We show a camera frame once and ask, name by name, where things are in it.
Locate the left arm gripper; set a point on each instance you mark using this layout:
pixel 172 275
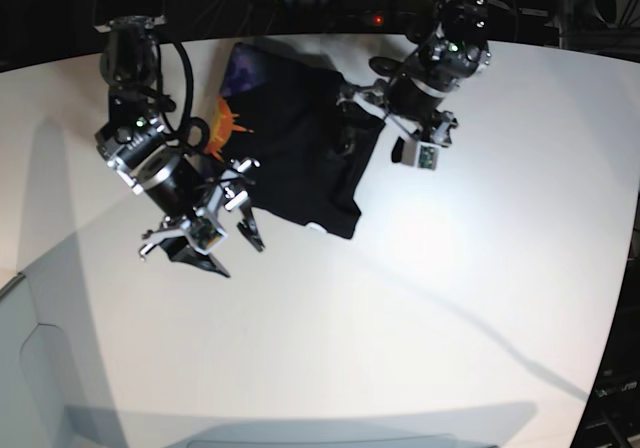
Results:
pixel 358 130

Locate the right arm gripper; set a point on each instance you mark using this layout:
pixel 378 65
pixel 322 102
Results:
pixel 185 196

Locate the black T-shirt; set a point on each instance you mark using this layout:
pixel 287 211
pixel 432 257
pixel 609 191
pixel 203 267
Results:
pixel 283 113

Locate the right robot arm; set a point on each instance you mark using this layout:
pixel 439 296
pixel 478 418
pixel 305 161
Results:
pixel 138 126

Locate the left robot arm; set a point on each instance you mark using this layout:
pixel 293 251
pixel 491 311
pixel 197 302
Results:
pixel 451 45

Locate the black power strip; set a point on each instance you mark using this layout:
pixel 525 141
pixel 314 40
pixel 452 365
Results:
pixel 411 23

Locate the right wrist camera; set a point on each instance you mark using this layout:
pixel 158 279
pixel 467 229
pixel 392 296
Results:
pixel 204 235

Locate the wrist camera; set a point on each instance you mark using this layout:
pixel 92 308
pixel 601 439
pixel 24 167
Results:
pixel 420 155
pixel 204 235

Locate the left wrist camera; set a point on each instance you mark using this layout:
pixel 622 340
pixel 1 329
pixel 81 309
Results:
pixel 420 155

